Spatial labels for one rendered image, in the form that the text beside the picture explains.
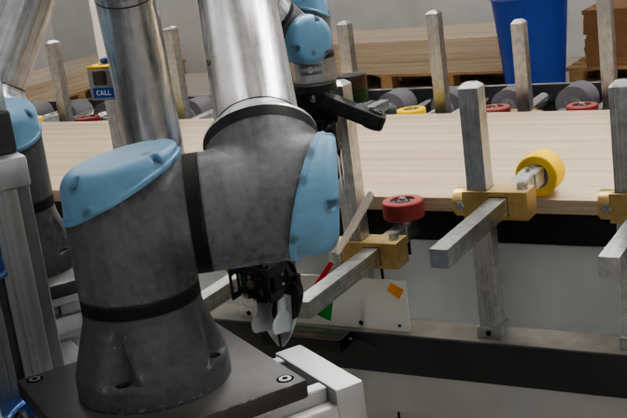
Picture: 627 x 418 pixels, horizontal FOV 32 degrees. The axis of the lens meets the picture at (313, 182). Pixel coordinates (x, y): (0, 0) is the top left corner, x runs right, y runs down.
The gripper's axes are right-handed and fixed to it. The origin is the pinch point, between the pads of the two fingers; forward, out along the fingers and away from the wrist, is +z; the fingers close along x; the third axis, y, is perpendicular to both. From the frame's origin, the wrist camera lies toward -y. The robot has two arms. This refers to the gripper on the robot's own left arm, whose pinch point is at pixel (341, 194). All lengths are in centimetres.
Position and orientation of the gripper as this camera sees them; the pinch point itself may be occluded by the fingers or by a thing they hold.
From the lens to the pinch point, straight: 189.5
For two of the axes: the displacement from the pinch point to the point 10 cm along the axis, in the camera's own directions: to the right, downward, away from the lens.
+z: 1.2, 9.6, 2.5
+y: -9.8, 0.8, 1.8
